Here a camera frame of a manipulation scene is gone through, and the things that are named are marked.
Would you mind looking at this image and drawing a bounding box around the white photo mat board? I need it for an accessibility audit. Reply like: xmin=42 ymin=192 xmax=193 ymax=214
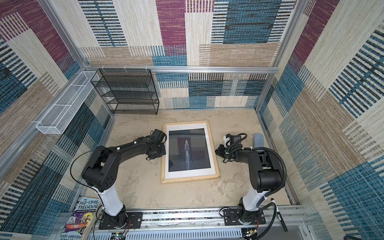
xmin=164 ymin=122 xmax=217 ymax=180

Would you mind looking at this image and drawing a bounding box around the white wire mesh basket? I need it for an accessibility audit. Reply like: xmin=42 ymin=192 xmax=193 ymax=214
xmin=36 ymin=71 xmax=96 ymax=135

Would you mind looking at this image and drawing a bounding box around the black wire shelf rack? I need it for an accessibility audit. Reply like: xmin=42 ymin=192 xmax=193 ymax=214
xmin=91 ymin=69 xmax=160 ymax=115

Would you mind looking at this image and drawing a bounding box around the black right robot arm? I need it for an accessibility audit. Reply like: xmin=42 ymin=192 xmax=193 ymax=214
xmin=215 ymin=133 xmax=287 ymax=225

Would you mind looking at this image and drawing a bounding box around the grey blue oval case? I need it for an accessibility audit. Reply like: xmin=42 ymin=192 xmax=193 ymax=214
xmin=253 ymin=133 xmax=264 ymax=148

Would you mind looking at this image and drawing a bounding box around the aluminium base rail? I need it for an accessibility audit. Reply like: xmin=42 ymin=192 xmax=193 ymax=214
xmin=86 ymin=205 xmax=307 ymax=240

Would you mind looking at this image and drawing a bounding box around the colourful treehouse book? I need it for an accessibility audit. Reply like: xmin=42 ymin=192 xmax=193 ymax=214
xmin=58 ymin=197 xmax=100 ymax=240

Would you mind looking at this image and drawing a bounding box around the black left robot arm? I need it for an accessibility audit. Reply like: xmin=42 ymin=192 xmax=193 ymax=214
xmin=70 ymin=129 xmax=168 ymax=230

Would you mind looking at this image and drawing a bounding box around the light wooden picture frame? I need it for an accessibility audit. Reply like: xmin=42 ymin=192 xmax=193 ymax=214
xmin=160 ymin=120 xmax=221 ymax=184

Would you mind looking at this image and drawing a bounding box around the black marker pen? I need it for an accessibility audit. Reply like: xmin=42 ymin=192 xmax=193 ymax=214
xmin=271 ymin=198 xmax=289 ymax=232

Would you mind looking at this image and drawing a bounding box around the dark photo print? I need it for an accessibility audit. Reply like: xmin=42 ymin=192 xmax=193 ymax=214
xmin=169 ymin=128 xmax=211 ymax=172

